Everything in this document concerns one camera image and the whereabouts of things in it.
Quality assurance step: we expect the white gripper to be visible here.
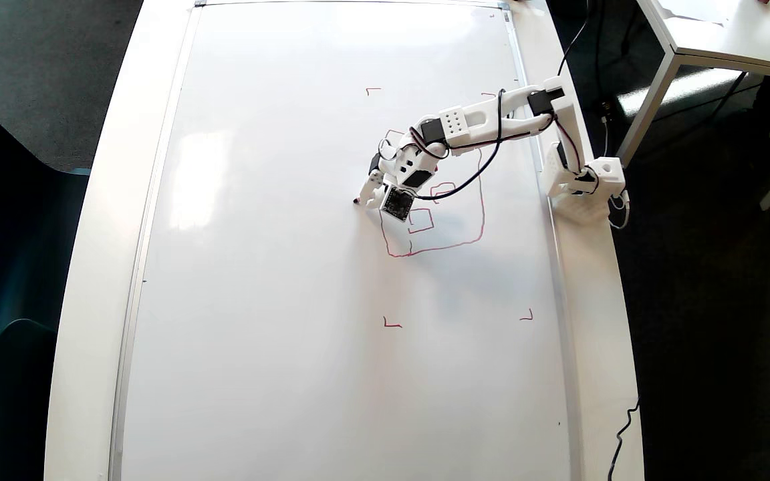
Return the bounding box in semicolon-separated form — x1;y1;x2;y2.
366;137;451;201

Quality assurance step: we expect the large whiteboard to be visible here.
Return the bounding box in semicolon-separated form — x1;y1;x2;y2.
108;0;584;481

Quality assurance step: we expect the dark blue chair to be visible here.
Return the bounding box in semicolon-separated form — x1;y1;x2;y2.
0;90;92;481

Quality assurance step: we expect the white side table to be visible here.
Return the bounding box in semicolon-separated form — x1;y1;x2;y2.
636;0;770;211

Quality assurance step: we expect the black camera circuit board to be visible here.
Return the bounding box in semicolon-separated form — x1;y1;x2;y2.
380;185;418;222

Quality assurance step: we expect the black camera cable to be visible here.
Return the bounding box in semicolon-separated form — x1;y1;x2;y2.
418;0;591;201

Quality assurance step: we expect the short white cable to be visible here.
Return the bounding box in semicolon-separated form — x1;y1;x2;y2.
609;190;631;230

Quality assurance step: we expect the thin black cable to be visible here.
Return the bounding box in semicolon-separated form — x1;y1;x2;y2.
607;399;640;481

